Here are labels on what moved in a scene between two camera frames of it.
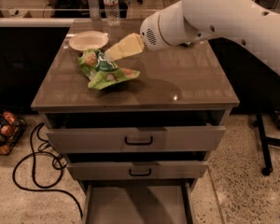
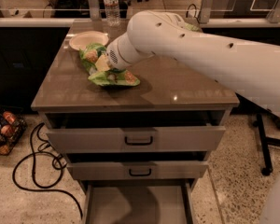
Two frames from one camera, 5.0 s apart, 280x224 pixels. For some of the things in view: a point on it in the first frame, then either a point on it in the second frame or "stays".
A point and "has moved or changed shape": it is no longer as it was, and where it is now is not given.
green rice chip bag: [100, 71] has moved or changed shape
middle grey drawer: [138, 171] stays
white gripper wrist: [149, 34] → [113, 56]
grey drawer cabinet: [137, 146] stays
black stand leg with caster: [268, 140] stays
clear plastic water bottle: [111, 4] stays
